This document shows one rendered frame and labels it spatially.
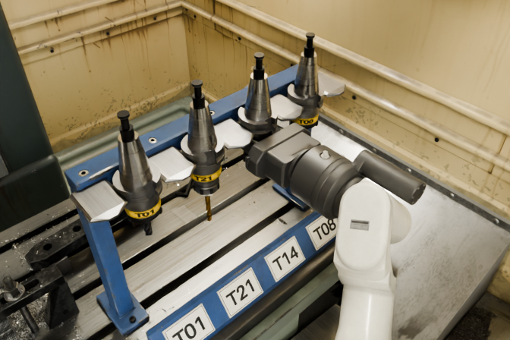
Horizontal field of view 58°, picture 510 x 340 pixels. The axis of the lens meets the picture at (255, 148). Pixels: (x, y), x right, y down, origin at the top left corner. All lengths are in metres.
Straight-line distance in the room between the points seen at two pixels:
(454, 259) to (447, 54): 0.45
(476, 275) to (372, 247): 0.59
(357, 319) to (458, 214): 0.64
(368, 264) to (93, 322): 0.52
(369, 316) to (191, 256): 0.45
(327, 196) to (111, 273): 0.37
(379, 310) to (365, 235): 0.09
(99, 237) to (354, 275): 0.37
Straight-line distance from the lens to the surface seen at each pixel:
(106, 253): 0.76
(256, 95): 0.70
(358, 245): 0.59
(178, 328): 0.81
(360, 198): 0.60
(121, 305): 0.87
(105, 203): 0.63
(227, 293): 0.84
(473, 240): 1.18
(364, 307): 0.61
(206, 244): 0.97
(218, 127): 0.73
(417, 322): 1.11
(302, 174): 0.65
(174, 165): 0.66
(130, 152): 0.60
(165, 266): 0.95
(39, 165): 1.30
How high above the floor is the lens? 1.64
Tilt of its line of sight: 39 degrees down
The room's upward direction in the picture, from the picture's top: straight up
